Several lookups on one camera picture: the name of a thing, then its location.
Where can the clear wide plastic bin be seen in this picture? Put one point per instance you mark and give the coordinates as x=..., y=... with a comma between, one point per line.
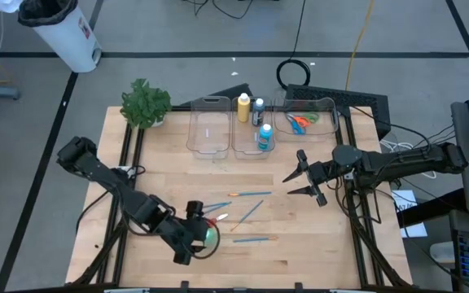
x=324, y=126

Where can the green potted plant white pot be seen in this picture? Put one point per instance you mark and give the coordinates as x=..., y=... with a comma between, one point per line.
x=145, y=106

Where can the small black corner plate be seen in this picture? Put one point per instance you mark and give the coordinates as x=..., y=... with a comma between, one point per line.
x=234, y=93

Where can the black desk leg bar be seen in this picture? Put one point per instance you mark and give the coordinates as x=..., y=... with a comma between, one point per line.
x=430, y=207

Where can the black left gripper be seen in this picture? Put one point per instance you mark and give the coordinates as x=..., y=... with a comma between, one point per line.
x=181, y=232

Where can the white paper sheet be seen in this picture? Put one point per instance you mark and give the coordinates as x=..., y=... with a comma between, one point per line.
x=415, y=231

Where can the pale round object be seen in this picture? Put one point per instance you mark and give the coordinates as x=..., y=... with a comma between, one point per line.
x=442, y=252

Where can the dark blue paint bottle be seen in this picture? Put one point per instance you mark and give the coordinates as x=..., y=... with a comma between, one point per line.
x=258, y=116

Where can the large black corner plate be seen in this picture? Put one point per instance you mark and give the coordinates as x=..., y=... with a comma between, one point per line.
x=360, y=99

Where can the black bracket clip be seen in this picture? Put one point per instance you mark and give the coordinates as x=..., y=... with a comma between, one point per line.
x=298, y=286
x=184, y=285

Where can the white label strip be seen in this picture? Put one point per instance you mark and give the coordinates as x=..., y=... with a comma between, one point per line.
x=126, y=291
x=352, y=291

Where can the clear narrow plastic bin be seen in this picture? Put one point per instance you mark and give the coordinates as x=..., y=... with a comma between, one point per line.
x=202, y=138
x=244, y=142

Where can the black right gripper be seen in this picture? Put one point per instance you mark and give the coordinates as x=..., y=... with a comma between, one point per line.
x=320, y=173

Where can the yellow paint bottle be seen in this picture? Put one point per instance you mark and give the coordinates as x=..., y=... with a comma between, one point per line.
x=243, y=112

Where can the green paint bottle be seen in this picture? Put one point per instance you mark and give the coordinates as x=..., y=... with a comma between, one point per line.
x=210, y=236

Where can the light blue paint bottle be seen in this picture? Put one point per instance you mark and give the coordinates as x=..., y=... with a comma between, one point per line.
x=265, y=140

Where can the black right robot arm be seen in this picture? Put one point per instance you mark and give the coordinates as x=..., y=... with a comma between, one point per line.
x=401, y=160

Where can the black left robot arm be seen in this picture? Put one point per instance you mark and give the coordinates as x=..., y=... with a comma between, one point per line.
x=92, y=167

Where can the white trash can black bag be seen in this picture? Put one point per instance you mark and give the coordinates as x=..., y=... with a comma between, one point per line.
x=69, y=40

